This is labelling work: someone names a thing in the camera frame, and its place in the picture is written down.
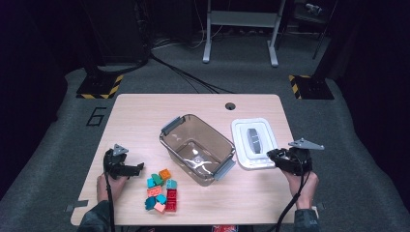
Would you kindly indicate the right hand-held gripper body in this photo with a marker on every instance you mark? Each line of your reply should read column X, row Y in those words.
column 299, row 161

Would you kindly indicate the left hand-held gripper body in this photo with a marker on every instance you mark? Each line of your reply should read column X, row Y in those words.
column 112, row 164

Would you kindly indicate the green toy brick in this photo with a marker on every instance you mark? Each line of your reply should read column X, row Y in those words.
column 157, row 179

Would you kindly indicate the salmon toy brick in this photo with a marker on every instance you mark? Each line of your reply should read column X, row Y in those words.
column 154, row 191

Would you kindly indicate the orange toy brick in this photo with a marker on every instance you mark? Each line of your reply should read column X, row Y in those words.
column 165, row 174

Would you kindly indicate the dark teal toy brick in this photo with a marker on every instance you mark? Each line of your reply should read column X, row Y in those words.
column 150, row 203

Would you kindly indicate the light teal toy brick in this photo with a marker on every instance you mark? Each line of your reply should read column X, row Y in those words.
column 171, row 184

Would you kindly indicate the pink toy brick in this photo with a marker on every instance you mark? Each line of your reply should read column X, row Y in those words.
column 159, row 207

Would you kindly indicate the red toy brick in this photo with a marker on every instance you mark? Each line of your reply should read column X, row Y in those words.
column 171, row 194
column 171, row 205

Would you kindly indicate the transparent brown storage box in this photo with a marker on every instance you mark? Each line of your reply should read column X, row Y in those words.
column 180, row 129

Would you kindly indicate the white toy car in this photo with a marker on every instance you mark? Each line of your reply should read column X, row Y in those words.
column 200, row 165

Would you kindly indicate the person's left hand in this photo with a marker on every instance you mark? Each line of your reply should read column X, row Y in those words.
column 109, row 190

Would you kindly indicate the person's right hand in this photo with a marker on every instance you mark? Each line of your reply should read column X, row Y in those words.
column 304, row 190

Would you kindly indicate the grey tape piece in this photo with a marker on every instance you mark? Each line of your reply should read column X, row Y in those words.
column 77, row 204

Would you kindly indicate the red printed object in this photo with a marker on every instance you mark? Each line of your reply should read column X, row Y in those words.
column 224, row 229

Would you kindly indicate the black equipment cabinet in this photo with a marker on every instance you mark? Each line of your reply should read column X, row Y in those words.
column 116, row 32

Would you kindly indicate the black yellow striped base plate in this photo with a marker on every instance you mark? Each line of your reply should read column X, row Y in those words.
column 96, row 87
column 312, row 88

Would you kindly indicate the white metal desk frame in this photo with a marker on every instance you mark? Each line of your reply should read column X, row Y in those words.
column 241, row 18

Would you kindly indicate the grey camera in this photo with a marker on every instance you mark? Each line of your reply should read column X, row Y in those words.
column 313, row 8

